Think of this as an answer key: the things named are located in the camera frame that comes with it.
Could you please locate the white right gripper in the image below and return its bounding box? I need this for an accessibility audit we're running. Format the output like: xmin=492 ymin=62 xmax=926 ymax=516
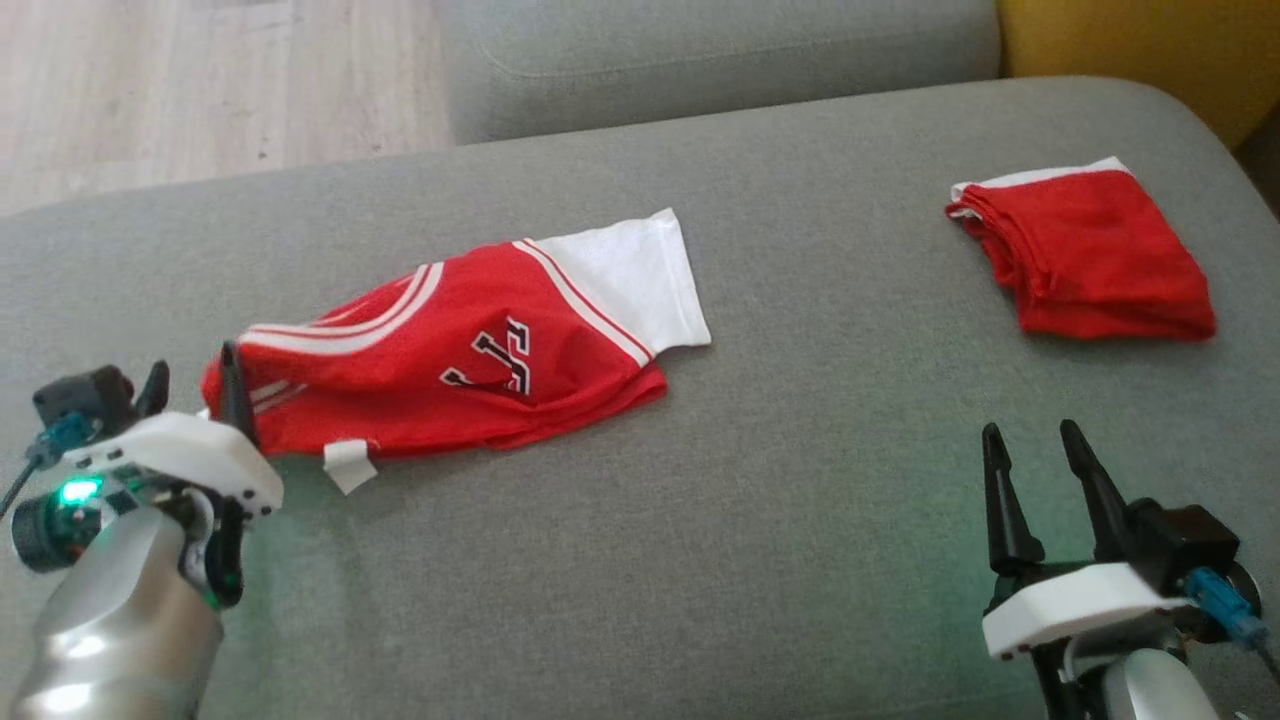
xmin=982 ymin=420 xmax=1201 ymax=663

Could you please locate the red shorts white trim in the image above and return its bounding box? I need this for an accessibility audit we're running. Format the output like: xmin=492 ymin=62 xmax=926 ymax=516
xmin=945 ymin=157 xmax=1218 ymax=341

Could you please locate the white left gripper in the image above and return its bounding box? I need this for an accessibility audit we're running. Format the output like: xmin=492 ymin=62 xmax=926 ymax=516
xmin=62 ymin=342 xmax=286 ymax=609

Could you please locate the black left cable blue plug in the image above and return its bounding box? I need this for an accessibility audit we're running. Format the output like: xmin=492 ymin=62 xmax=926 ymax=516
xmin=0 ymin=413 xmax=98 ymax=517

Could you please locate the small grey sofa cushion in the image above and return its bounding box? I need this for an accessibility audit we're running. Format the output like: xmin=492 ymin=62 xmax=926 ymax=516
xmin=435 ymin=0 xmax=1001 ymax=146

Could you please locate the yellow fabric furniture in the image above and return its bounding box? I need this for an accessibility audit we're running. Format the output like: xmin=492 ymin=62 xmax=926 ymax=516
xmin=998 ymin=0 xmax=1280 ymax=151

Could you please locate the large grey sofa seat cushion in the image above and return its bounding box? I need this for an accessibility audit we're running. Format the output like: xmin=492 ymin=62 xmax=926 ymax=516
xmin=0 ymin=77 xmax=1280 ymax=720

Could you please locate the red white basketball jersey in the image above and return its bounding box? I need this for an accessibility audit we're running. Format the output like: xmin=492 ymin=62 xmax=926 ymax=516
xmin=200 ymin=207 xmax=713 ymax=496

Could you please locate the black right cable blue plug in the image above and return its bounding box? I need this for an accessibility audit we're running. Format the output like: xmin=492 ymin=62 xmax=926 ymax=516
xmin=1185 ymin=567 xmax=1280 ymax=683

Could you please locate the black cable blue plug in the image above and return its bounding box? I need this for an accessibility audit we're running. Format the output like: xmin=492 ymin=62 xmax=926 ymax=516
xmin=1185 ymin=567 xmax=1280 ymax=683
xmin=0 ymin=413 xmax=98 ymax=517

